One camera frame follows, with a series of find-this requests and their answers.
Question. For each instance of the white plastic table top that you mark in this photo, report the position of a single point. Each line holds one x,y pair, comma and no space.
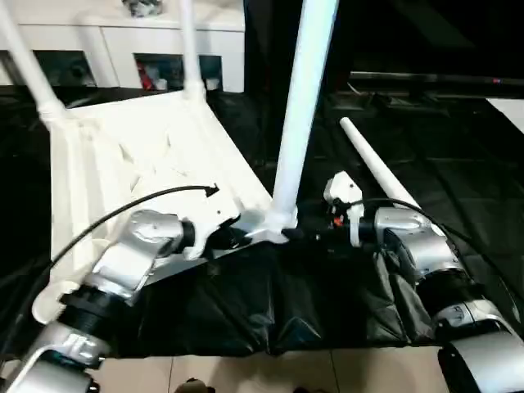
102,143

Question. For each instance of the white jar in cabinet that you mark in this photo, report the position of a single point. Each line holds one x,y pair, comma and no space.
212,84

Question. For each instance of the white board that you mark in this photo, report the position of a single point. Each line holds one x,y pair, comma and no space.
509,112

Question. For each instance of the white glass-door cabinet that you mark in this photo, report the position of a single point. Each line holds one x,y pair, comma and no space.
123,37

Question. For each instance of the red item in cabinet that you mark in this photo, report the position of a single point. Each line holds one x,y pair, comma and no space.
143,78

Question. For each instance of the white plastic table leg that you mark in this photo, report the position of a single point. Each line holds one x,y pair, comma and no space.
368,155
28,61
192,49
303,102

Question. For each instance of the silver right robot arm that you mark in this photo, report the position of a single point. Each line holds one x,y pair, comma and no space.
425,245

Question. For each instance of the black table mat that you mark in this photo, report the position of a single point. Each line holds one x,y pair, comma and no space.
286,294

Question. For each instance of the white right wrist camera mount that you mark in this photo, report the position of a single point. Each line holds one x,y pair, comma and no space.
340,184

